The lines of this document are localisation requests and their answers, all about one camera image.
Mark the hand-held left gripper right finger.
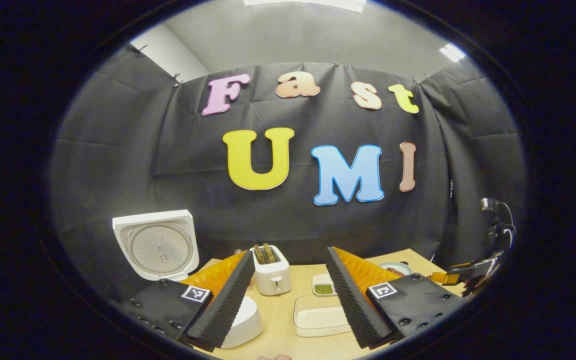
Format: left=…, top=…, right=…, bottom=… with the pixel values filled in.
left=325, top=246, right=468, bottom=351

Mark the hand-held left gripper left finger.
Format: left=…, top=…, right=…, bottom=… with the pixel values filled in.
left=120, top=250, right=256, bottom=352

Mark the clear box of white rice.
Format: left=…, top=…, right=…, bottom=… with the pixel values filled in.
left=293, top=294, right=354, bottom=338

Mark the white rice cooker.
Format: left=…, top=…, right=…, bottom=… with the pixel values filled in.
left=112, top=209, right=265, bottom=349

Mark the white divided dish of grains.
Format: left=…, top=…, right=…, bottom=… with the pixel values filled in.
left=312, top=273, right=339, bottom=297

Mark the white toaster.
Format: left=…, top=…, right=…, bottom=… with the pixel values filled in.
left=251, top=243, right=293, bottom=297

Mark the small plate of sausage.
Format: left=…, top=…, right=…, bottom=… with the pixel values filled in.
left=377, top=261, right=413, bottom=277

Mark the black backdrop cloth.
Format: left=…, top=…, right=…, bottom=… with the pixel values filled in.
left=50, top=44, right=526, bottom=301

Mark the small ceiling light panel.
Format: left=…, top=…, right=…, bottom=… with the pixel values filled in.
left=439, top=43, right=467, bottom=63

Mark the large ceiling light panel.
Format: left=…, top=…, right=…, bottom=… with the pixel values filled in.
left=244, top=0, right=367, bottom=13

